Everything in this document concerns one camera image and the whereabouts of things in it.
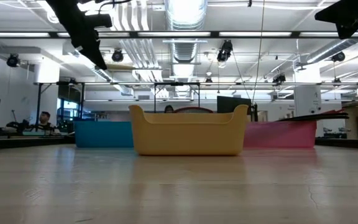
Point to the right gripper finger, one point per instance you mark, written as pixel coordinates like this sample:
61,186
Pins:
342,29
352,28

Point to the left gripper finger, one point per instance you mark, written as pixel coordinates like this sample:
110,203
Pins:
98,53
90,52

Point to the black solid nylon spoon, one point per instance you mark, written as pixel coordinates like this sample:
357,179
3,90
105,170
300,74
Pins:
322,119

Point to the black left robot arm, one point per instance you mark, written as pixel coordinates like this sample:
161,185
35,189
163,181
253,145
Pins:
64,9

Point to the small black robot arm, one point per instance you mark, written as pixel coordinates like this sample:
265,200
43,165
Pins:
20,126

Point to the black round spotlight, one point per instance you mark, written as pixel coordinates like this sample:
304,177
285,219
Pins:
225,49
117,56
13,61
279,78
338,56

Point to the white LED light strip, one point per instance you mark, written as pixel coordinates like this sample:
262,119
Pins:
319,34
172,34
117,34
14,35
253,34

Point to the white pipe bundle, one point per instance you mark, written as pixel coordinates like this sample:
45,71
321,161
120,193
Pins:
141,53

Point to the teal plastic bin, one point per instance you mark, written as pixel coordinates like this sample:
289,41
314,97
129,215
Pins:
104,133

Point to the person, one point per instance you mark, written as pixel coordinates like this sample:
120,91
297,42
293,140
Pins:
169,109
44,119

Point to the pink plastic bin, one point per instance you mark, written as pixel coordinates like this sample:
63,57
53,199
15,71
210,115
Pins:
278,133

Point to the yellow plastic bin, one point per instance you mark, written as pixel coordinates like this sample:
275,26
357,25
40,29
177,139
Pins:
188,137

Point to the black desktop monitor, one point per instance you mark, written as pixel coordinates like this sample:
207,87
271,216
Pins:
233,104

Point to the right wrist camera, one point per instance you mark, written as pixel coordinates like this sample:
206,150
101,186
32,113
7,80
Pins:
326,15

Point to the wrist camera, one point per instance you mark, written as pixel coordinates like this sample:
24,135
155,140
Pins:
99,20
326,15

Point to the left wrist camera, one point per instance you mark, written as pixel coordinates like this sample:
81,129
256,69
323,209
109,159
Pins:
99,20

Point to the silver ventilation duct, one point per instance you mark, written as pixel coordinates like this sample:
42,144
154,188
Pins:
185,49
325,49

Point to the black steel room frame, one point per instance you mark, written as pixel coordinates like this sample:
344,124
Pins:
38,102

